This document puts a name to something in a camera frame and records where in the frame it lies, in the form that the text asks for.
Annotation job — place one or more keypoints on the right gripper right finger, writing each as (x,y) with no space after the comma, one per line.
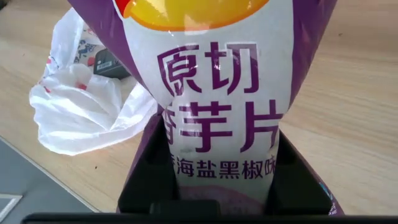
(295,186)

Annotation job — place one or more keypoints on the white plastic shopping bag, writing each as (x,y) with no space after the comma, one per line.
(81,115)

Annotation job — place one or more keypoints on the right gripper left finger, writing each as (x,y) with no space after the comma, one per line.
(146,180)

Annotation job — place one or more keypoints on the purple and white chip bag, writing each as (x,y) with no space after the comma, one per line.
(224,93)

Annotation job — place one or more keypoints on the black box in bag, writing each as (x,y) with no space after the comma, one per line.
(109,66)

